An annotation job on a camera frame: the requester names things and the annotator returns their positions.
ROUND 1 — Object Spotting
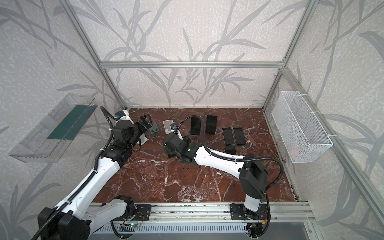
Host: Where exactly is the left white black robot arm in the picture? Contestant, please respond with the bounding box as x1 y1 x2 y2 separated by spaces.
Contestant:
33 111 153 240

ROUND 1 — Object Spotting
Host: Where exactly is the right black corrugated cable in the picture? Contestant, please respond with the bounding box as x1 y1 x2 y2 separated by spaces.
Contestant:
176 115 285 193

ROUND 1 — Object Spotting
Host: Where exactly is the clear plastic wall bin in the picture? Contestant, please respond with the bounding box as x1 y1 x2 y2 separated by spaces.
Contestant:
9 94 98 163

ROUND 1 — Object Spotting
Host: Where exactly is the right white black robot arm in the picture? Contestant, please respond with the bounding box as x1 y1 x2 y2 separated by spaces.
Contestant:
163 133 268 213

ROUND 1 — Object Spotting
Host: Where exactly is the grey phone stand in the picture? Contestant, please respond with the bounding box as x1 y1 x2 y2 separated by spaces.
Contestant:
149 121 161 137

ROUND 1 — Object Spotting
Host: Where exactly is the left black corrugated cable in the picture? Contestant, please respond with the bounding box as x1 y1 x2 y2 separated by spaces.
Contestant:
29 105 116 240

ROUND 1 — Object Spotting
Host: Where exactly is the green circuit board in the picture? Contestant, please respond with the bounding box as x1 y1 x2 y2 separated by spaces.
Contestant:
121 223 142 232

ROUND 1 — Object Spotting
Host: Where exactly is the black corrugated cable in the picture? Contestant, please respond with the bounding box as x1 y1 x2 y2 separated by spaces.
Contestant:
29 105 116 240
176 115 285 193

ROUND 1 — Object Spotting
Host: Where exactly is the large black phone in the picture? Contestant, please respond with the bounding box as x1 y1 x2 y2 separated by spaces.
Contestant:
222 128 235 146

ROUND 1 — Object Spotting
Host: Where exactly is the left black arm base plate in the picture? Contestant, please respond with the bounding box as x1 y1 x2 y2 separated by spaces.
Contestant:
121 204 152 221

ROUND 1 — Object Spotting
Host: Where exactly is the black phone white case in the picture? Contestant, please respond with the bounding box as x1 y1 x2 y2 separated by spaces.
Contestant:
225 146 237 156

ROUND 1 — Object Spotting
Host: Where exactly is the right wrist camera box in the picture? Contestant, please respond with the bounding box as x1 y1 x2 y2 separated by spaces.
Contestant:
170 123 180 135

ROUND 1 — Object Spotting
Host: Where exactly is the aluminium front rail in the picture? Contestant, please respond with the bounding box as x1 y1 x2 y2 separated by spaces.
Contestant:
134 202 316 224

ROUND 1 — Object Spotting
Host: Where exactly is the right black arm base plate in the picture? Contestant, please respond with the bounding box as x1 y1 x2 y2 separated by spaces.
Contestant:
230 203 271 221

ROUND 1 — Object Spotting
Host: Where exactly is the aluminium frame horizontal bar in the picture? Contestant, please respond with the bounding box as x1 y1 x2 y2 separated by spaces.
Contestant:
100 62 283 69

